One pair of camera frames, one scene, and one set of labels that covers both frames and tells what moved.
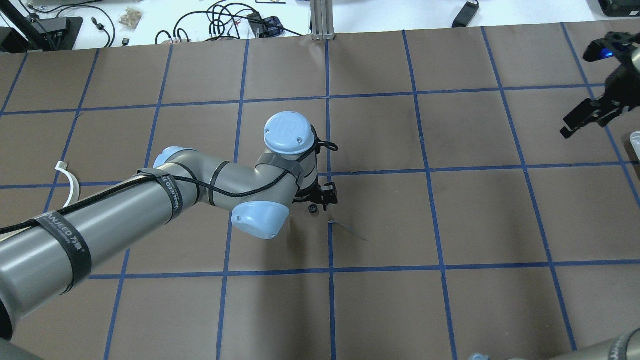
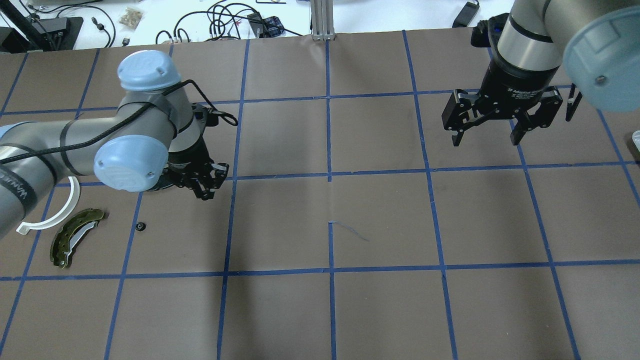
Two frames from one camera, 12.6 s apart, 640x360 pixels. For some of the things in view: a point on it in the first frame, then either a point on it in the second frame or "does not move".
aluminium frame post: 322,20 does not move
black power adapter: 466,15 does not move
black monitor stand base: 43,34 does not move
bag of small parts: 130,18 does not move
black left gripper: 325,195 to 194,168
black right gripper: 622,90 to 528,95
